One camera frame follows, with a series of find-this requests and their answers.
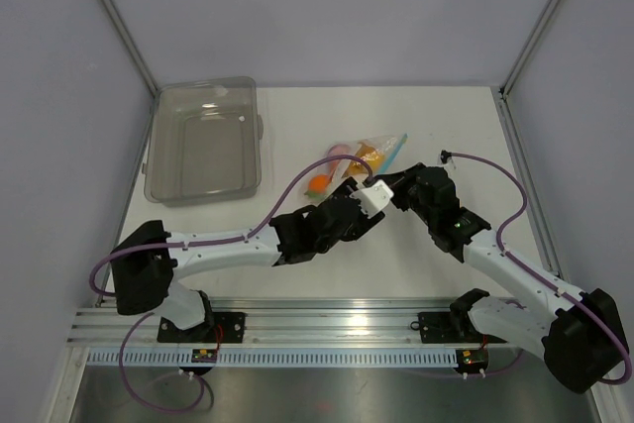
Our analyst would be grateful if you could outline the yellow fake fruit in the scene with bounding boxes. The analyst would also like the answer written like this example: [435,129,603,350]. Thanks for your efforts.
[355,142,387,173]

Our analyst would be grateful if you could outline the left frame post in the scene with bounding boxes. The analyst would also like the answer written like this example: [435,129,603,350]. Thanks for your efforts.
[98,0,159,97]

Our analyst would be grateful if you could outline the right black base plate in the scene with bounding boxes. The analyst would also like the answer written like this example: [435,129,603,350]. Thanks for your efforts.
[409,311,505,344]

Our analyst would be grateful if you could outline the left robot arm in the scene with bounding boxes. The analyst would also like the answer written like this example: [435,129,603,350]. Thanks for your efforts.
[111,181,393,342]

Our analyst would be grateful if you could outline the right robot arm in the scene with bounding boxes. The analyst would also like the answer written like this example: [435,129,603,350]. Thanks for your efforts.
[386,163,633,393]

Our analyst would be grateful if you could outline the left controller board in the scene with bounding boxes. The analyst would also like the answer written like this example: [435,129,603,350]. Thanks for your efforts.
[192,349,218,364]

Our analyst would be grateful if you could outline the frame post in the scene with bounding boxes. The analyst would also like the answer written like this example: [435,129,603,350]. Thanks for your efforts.
[98,0,159,97]
[498,0,565,101]

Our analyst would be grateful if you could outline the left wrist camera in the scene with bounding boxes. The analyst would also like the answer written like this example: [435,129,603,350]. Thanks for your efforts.
[352,180,394,217]

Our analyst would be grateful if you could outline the clear plastic container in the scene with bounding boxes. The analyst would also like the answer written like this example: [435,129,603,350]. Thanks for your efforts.
[144,76,264,207]

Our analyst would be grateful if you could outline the orange fake fruit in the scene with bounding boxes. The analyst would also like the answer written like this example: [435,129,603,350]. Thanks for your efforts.
[306,174,331,196]

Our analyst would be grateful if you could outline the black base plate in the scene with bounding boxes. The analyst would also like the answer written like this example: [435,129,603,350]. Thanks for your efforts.
[409,311,505,344]
[157,311,247,344]

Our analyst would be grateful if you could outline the zip top bag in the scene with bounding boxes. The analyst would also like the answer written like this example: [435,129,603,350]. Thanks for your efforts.
[304,131,410,201]

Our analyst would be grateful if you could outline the controller board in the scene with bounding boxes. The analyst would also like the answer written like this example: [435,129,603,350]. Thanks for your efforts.
[192,349,218,364]
[459,349,489,371]

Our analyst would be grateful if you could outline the white slotted cable duct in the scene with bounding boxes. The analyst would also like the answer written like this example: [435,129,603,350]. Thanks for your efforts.
[87,348,458,369]

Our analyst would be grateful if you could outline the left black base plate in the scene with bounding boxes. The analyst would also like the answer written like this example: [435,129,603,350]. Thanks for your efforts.
[157,311,247,344]

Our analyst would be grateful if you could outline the right controller board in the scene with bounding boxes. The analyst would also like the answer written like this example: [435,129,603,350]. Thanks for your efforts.
[459,349,489,371]

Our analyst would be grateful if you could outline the aluminium mounting rail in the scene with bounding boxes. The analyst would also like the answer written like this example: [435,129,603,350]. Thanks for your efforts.
[66,298,453,349]

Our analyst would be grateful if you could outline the right frame post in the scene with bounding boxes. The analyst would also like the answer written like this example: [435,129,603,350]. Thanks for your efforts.
[498,0,565,101]

